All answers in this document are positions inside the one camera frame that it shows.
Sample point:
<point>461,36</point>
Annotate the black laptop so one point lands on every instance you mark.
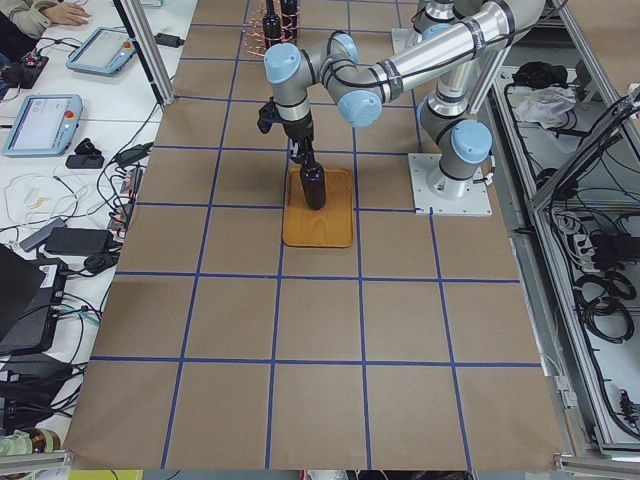
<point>30,291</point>

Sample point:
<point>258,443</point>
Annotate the person hand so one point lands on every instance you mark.
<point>67,13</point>

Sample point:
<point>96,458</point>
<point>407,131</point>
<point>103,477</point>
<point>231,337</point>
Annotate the teach pendant far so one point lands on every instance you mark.
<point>103,53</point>

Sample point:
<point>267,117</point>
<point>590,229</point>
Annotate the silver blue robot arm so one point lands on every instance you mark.
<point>447,36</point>

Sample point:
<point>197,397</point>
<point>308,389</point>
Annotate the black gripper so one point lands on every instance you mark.
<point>300,130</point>

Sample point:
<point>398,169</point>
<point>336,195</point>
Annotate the black power adapter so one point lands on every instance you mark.
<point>169,40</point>

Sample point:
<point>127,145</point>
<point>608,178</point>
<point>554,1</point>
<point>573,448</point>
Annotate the teach pendant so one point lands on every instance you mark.
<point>45,126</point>
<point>103,53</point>

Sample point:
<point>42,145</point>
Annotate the aluminium frame post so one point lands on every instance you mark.
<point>137,27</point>

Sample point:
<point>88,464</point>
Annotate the dark wine bottle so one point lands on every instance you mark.
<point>289,19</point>
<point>271,25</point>
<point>312,177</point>

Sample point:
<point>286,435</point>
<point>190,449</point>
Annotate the wooden tray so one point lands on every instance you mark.
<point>330,227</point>

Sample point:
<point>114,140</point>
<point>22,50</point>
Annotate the copper wire bottle basket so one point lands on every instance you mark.
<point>253,35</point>

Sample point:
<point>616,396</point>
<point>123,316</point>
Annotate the teach pendant near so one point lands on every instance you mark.
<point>45,126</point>

